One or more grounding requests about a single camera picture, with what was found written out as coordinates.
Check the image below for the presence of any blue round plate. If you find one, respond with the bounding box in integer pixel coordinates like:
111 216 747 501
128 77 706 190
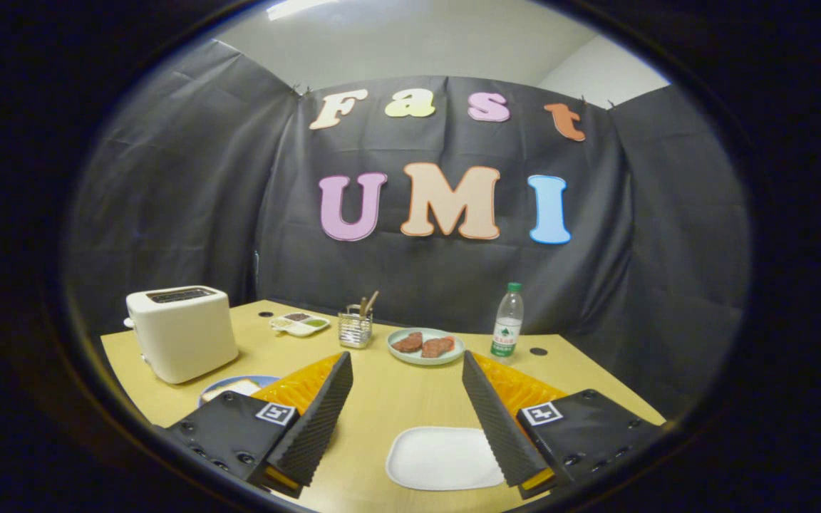
199 375 282 408

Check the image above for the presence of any clear plastic water bottle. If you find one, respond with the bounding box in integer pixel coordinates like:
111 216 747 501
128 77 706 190
490 283 525 358

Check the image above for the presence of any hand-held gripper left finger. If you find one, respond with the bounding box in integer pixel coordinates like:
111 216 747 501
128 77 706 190
166 351 354 499

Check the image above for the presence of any bread slice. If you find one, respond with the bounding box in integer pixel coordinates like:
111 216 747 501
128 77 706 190
204 379 263 403

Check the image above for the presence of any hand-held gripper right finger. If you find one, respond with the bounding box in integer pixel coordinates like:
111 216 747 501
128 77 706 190
462 350 666 499

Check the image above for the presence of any ceiling light panel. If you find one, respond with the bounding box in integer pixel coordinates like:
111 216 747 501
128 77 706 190
266 0 340 21

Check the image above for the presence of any wire mesh utensil holder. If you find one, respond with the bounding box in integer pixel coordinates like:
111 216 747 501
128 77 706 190
338 305 373 350

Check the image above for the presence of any white rectangular plate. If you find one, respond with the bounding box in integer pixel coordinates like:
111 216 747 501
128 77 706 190
386 426 507 492

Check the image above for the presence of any pale green round plate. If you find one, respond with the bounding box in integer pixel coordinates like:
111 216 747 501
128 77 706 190
387 327 465 366

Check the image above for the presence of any white toaster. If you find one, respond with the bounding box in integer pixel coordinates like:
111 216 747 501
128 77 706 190
123 286 239 385

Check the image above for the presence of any white divided condiment dish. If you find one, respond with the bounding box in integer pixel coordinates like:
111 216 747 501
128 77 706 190
270 312 331 338

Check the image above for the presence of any black backdrop cloth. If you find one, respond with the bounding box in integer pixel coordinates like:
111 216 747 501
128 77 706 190
61 39 752 428

